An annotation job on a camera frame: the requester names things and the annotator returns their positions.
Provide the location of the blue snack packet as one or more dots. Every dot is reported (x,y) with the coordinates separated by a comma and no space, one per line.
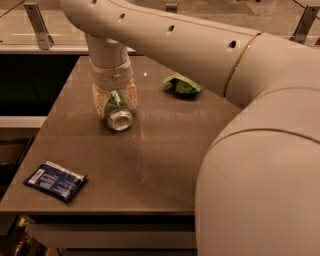
(55,180)

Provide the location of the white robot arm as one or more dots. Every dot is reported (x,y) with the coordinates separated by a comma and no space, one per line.
(258,189)

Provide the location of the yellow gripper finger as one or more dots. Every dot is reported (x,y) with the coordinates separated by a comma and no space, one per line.
(129,97)
(100,98)

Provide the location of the middle metal railing bracket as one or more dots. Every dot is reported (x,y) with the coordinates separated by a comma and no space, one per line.
(171,7)

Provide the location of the metal railing bracket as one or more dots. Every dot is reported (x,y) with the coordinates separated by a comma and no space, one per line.
(305,23)
(43,38)
(171,7)

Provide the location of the right metal railing bracket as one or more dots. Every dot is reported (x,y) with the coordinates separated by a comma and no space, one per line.
(305,23)

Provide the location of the green snack bag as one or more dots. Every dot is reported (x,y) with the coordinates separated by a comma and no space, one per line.
(183,85)

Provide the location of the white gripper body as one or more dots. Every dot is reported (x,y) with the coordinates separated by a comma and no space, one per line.
(111,76)

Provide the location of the left metal railing bracket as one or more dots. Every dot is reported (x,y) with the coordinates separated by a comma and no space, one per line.
(43,38)

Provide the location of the green soda can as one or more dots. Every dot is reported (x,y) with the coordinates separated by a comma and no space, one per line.
(117,113)

